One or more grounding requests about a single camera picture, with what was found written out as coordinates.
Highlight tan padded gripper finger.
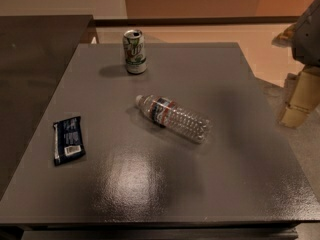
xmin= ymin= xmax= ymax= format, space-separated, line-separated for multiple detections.
xmin=278 ymin=65 xmax=320 ymax=128

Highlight clear plastic water bottle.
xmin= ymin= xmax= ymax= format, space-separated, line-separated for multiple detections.
xmin=135 ymin=95 xmax=211 ymax=144

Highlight green white soda can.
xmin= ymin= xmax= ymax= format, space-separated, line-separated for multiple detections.
xmin=123 ymin=29 xmax=147 ymax=74

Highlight dark blue snack wrapper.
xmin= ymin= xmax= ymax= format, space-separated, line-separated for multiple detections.
xmin=53 ymin=116 xmax=86 ymax=166

